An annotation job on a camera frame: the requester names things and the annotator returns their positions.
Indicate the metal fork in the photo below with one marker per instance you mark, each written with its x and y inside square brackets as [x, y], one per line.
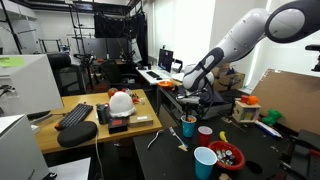
[182, 146]

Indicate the yellow banana toy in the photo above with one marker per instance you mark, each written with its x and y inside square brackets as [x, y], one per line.
[222, 136]

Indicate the blue cup with objects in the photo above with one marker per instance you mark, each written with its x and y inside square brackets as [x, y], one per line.
[188, 127]

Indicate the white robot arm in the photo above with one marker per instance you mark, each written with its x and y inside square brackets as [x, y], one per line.
[289, 23]

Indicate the computer monitor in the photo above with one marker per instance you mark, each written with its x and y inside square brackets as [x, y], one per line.
[27, 85]

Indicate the black keyboard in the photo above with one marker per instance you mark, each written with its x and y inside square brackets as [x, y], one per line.
[76, 115]

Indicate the orange object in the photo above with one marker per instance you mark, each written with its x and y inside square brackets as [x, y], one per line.
[189, 119]

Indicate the wooden toy box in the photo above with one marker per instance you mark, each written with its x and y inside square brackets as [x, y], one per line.
[245, 113]

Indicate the white chicken plush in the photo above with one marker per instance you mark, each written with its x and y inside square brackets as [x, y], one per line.
[121, 105]

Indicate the dark can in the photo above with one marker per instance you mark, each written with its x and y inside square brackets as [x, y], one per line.
[103, 113]

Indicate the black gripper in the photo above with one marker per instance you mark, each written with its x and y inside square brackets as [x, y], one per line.
[190, 107]

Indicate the red plastic cup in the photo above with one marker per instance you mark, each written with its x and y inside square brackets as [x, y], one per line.
[205, 133]

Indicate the black office chair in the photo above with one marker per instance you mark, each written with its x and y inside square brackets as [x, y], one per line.
[68, 77]

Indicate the empty light blue cup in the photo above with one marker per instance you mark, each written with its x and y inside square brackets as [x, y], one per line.
[205, 159]

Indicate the green toy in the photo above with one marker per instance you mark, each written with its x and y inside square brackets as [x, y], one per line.
[272, 117]

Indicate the small cardboard box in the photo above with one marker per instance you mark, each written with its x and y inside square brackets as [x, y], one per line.
[140, 121]

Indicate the red bowl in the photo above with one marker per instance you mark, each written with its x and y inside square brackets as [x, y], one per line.
[229, 156]

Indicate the metal spoon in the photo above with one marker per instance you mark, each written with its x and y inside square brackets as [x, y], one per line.
[154, 139]

